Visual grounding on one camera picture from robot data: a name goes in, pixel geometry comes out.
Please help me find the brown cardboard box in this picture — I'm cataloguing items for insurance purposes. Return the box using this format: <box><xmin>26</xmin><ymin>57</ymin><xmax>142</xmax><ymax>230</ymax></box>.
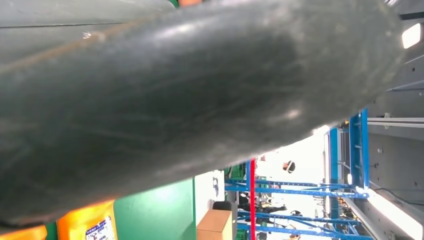
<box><xmin>196</xmin><ymin>209</ymin><xmax>233</xmax><ymax>240</ymax></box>

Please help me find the red pole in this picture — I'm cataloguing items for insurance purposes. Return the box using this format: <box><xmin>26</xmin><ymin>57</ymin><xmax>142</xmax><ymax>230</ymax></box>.
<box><xmin>250</xmin><ymin>158</ymin><xmax>257</xmax><ymax>240</ymax></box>

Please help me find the long blue metal rack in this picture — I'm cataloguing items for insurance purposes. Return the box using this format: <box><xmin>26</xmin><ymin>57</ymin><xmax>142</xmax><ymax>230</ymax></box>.
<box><xmin>225</xmin><ymin>108</ymin><xmax>370</xmax><ymax>240</ymax></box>

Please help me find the rectangular ceiling light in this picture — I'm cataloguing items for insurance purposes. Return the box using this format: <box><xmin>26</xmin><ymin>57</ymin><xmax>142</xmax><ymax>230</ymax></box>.
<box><xmin>401</xmin><ymin>23</ymin><xmax>422</xmax><ymax>50</ymax></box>

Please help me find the green work table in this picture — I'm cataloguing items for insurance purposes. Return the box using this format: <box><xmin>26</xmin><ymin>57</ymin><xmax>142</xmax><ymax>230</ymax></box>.
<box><xmin>44</xmin><ymin>178</ymin><xmax>196</xmax><ymax>240</ymax></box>

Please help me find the long ceiling light strip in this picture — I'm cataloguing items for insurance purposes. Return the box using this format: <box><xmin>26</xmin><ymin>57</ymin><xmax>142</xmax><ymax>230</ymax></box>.
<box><xmin>356</xmin><ymin>187</ymin><xmax>424</xmax><ymax>240</ymax></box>

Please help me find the green plastic crate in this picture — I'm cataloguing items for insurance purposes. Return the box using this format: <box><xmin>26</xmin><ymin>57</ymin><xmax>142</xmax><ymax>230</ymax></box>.
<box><xmin>228</xmin><ymin>163</ymin><xmax>248</xmax><ymax>181</ymax></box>

